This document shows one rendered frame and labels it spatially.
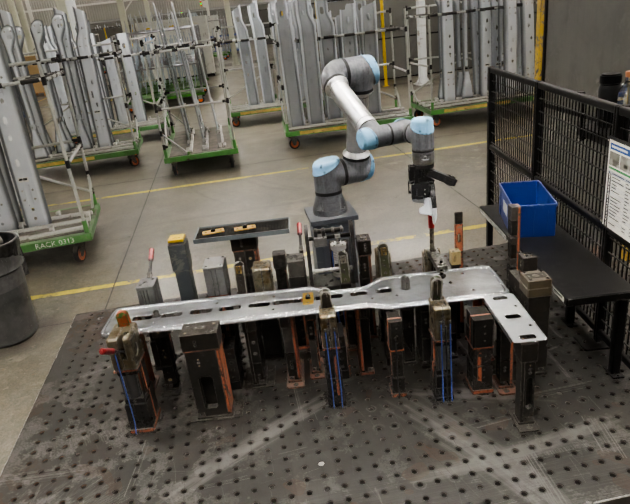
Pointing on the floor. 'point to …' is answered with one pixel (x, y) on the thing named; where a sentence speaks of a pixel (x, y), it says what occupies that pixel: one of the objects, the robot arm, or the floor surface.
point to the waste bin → (3, 292)
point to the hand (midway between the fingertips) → (431, 217)
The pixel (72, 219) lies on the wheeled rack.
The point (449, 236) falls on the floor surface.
